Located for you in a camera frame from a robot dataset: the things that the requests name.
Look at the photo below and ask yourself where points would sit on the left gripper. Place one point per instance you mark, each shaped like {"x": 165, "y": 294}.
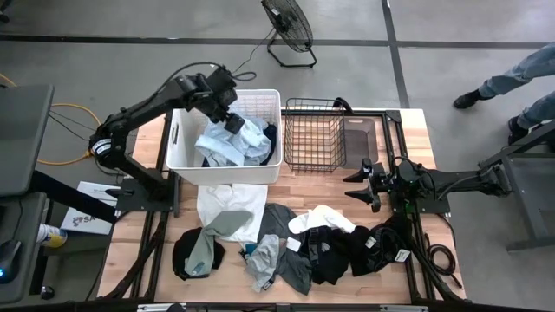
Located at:
{"x": 221, "y": 93}

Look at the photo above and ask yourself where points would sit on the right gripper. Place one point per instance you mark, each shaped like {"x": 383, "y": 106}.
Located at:
{"x": 378, "y": 182}

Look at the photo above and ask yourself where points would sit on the white sock black logo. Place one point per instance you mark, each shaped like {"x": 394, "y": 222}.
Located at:
{"x": 321, "y": 219}

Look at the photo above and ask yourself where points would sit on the light blue patterned cloth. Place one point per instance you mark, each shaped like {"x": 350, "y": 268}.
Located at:
{"x": 230, "y": 147}

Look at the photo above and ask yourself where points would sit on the navy dotted cloth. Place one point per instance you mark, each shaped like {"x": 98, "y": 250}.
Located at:
{"x": 272, "y": 143}

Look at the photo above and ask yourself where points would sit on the black knit beanie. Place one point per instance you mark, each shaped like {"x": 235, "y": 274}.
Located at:
{"x": 360, "y": 260}

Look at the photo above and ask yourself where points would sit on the dark grey shirt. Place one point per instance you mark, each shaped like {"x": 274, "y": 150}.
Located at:
{"x": 277, "y": 216}

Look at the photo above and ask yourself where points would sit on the white t-shirt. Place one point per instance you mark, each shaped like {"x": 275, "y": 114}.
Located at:
{"x": 234, "y": 199}

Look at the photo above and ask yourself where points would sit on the light grey cloth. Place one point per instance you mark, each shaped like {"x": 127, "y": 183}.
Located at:
{"x": 264, "y": 260}

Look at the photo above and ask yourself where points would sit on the grey knit sock blue toe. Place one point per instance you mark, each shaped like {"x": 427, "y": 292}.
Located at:
{"x": 249, "y": 250}

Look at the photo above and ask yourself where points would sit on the sage grey long sock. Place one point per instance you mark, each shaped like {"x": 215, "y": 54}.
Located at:
{"x": 217, "y": 234}

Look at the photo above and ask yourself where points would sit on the black round cloth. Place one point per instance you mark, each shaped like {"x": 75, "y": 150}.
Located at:
{"x": 182, "y": 255}

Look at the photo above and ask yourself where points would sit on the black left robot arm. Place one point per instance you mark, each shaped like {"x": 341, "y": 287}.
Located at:
{"x": 143, "y": 106}

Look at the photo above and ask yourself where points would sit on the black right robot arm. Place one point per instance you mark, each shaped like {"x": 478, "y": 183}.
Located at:
{"x": 455, "y": 180}

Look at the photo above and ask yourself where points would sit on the grey felt storage bin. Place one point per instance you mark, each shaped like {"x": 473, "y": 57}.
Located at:
{"x": 360, "y": 143}

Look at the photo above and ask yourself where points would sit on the white plastic laundry basket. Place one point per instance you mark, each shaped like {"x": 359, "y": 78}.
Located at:
{"x": 182, "y": 164}

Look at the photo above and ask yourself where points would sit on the black floor fan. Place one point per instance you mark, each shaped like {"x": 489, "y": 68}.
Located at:
{"x": 288, "y": 24}

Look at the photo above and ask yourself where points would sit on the black diagonal bar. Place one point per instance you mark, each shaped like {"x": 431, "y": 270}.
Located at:
{"x": 73, "y": 197}

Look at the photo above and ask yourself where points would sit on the person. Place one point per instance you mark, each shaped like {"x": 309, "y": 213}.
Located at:
{"x": 520, "y": 71}

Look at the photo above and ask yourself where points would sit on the dark grey monitor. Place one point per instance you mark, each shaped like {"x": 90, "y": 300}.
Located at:
{"x": 21, "y": 138}

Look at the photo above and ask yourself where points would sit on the yellow white can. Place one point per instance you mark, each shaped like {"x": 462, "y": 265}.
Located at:
{"x": 52, "y": 235}

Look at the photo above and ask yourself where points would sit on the grey side desk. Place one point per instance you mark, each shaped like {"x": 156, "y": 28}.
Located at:
{"x": 26, "y": 208}

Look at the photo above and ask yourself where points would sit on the black round caster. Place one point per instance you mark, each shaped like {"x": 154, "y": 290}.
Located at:
{"x": 47, "y": 292}

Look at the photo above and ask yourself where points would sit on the black computer mouse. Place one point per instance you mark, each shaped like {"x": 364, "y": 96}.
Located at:
{"x": 8, "y": 260}

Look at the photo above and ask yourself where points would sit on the silver metal bracket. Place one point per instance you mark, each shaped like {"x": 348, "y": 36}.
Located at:
{"x": 160, "y": 307}
{"x": 403, "y": 308}

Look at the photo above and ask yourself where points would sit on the grey metal table frame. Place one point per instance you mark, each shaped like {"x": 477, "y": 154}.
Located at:
{"x": 533, "y": 195}

